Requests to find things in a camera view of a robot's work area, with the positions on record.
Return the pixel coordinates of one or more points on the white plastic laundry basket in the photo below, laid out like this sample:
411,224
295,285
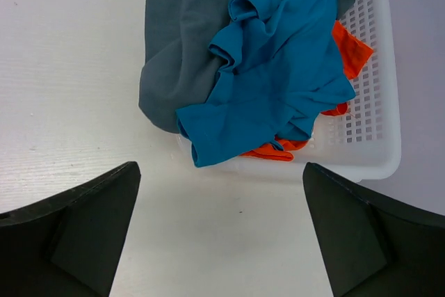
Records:
358,139

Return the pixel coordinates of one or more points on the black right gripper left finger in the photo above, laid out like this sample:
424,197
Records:
69,244

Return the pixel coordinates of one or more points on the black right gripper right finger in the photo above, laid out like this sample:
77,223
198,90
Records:
371,244

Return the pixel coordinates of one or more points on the teal blue t shirt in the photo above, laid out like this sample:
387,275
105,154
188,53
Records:
281,68

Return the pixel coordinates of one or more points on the grey t shirt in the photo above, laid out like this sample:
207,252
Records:
179,71

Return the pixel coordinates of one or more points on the orange t shirt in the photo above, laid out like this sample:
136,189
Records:
355,54

